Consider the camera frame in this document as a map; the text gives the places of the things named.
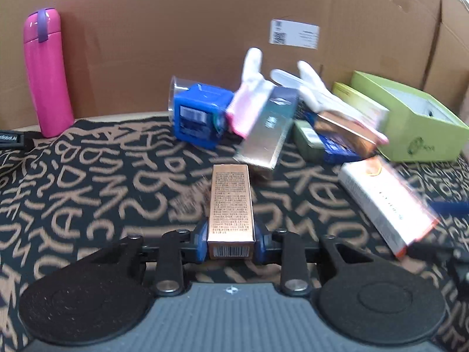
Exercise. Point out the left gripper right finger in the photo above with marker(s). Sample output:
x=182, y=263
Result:
x=268, y=247

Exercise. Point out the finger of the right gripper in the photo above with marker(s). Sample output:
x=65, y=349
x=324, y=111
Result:
x=450, y=208

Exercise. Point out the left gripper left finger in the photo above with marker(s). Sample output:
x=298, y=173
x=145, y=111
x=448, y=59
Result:
x=193, y=245

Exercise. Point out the copper cosmetic box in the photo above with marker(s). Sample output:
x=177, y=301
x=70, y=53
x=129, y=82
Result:
x=231, y=232

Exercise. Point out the white orange carton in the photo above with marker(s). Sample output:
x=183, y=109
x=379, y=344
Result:
x=396, y=211

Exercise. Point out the silver metallic box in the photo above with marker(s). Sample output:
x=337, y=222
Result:
x=261, y=150

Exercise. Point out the olive green small box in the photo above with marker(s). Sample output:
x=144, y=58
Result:
x=308, y=143

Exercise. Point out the bronze shiny box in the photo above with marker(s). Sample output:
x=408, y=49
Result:
x=347, y=131

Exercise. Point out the dark blue small box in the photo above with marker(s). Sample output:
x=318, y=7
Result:
x=333, y=152

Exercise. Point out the blue cube box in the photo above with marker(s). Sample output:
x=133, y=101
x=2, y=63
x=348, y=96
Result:
x=199, y=114

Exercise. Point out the white yellow carton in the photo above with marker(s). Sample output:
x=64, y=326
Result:
x=375, y=113

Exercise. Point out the white pink glove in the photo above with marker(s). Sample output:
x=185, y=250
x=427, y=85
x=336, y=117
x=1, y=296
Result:
x=249, y=100
x=318, y=98

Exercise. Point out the clear plastic cup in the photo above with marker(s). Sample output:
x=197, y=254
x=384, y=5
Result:
x=177, y=86

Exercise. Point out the lime green storage box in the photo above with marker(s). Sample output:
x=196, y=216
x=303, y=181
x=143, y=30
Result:
x=419, y=127

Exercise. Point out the black letter-patterned mat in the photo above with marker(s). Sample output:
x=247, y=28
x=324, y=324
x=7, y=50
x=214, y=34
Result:
x=66, y=197

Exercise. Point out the white shipping label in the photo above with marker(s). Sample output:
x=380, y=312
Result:
x=292, y=33

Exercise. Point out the large cardboard box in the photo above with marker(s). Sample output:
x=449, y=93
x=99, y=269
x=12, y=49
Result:
x=120, y=55

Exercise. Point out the pink thermos bottle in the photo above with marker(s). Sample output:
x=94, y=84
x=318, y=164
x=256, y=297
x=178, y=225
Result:
x=43, y=50

